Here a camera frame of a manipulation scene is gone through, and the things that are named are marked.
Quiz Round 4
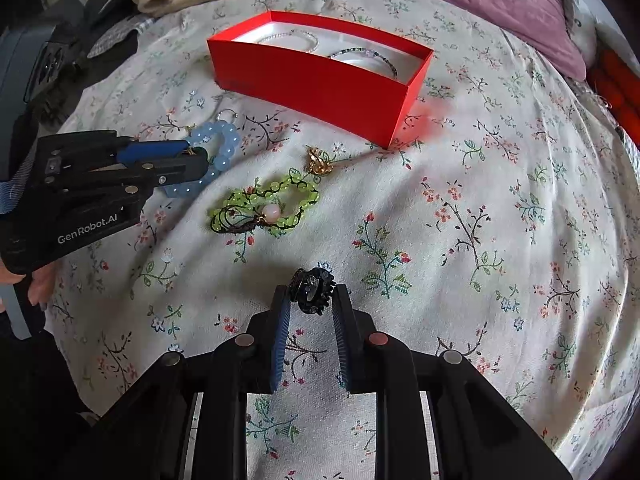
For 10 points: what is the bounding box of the person's left hand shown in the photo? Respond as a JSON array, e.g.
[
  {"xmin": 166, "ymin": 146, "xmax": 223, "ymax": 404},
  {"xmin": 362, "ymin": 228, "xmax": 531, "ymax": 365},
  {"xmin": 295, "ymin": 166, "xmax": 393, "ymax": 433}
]
[{"xmin": 0, "ymin": 260, "xmax": 57, "ymax": 307}]

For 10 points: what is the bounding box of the grey chair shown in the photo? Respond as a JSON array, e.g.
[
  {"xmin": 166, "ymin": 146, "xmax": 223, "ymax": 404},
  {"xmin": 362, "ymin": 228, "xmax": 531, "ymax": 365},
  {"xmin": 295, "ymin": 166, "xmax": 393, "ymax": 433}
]
[{"xmin": 0, "ymin": 0, "xmax": 151, "ymax": 126}]

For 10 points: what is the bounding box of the green bead bracelet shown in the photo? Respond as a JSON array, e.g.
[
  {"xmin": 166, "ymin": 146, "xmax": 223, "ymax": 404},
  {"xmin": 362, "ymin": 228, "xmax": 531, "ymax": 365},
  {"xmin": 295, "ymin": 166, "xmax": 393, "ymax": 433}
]
[{"xmin": 207, "ymin": 170, "xmax": 321, "ymax": 238}]

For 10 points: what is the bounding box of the white pillow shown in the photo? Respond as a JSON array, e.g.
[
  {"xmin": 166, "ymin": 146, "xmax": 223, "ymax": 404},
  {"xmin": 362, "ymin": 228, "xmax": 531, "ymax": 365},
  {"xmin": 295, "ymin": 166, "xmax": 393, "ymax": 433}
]
[{"xmin": 555, "ymin": 0, "xmax": 601, "ymax": 68}]

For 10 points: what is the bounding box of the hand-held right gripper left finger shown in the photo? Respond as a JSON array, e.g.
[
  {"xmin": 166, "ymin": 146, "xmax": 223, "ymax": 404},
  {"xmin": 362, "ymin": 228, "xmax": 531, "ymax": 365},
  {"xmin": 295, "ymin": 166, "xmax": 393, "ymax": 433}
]
[{"xmin": 75, "ymin": 284, "xmax": 293, "ymax": 480}]

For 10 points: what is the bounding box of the gold ring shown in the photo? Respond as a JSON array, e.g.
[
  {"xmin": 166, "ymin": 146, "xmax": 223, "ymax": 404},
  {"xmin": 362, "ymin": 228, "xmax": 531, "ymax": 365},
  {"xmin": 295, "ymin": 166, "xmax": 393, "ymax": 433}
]
[{"xmin": 305, "ymin": 145, "xmax": 334, "ymax": 177}]

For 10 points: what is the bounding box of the floral bed sheet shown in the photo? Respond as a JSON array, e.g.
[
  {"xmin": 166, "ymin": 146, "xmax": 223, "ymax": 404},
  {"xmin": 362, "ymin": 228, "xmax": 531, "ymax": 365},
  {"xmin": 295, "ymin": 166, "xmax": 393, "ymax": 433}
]
[{"xmin": 45, "ymin": 0, "xmax": 640, "ymax": 480}]

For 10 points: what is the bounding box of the black beaded ornament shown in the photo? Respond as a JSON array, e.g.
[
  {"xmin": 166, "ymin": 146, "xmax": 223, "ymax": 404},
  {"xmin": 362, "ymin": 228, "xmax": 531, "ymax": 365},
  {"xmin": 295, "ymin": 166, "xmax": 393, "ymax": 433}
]
[{"xmin": 290, "ymin": 267, "xmax": 335, "ymax": 317}]

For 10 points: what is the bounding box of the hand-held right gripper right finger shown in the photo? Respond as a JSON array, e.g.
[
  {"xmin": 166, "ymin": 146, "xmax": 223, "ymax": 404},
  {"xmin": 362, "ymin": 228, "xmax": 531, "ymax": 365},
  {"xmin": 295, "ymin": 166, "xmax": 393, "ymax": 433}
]
[{"xmin": 331, "ymin": 284, "xmax": 573, "ymax": 480}]

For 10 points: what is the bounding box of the person's dark clothing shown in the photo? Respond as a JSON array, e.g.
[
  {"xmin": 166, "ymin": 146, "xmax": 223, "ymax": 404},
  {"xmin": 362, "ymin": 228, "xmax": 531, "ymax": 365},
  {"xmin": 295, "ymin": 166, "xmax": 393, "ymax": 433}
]
[{"xmin": 0, "ymin": 305, "xmax": 101, "ymax": 480}]

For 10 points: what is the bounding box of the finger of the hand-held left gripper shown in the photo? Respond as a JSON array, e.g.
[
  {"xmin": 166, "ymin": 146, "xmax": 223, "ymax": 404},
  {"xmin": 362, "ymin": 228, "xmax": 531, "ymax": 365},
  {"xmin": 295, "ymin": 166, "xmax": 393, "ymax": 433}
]
[
  {"xmin": 117, "ymin": 139, "xmax": 195, "ymax": 166},
  {"xmin": 92, "ymin": 150, "xmax": 209, "ymax": 196}
]

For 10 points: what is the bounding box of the red cardboard box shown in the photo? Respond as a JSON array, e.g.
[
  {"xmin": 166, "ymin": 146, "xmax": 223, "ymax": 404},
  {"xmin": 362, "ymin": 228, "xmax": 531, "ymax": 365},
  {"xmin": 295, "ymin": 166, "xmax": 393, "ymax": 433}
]
[{"xmin": 207, "ymin": 10, "xmax": 434, "ymax": 150}]

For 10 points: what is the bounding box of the light blue bead bracelet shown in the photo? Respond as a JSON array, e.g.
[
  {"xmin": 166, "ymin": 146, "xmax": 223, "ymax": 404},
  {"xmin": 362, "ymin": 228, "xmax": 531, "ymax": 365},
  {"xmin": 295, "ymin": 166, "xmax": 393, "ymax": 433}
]
[{"xmin": 162, "ymin": 121, "xmax": 242, "ymax": 198}]

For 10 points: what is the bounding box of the light blue strap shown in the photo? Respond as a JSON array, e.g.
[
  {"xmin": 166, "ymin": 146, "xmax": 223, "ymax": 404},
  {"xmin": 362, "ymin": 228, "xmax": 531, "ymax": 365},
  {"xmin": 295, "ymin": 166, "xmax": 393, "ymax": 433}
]
[{"xmin": 0, "ymin": 280, "xmax": 32, "ymax": 341}]

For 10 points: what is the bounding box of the clear bead bracelet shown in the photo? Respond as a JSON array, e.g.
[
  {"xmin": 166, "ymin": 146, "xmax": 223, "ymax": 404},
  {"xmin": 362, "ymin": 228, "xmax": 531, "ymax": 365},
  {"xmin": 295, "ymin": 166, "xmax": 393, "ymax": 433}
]
[{"xmin": 260, "ymin": 30, "xmax": 319, "ymax": 54}]

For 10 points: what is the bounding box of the orange pillow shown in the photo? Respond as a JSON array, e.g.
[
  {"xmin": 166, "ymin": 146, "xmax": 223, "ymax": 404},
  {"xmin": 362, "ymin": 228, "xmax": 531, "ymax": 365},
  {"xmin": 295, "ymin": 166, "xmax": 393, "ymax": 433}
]
[{"xmin": 587, "ymin": 50, "xmax": 640, "ymax": 131}]

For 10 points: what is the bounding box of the dark thin bead bracelet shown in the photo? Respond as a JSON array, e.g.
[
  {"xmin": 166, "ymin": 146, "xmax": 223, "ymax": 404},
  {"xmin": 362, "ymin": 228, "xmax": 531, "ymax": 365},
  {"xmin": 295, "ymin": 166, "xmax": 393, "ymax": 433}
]
[{"xmin": 327, "ymin": 47, "xmax": 401, "ymax": 81}]

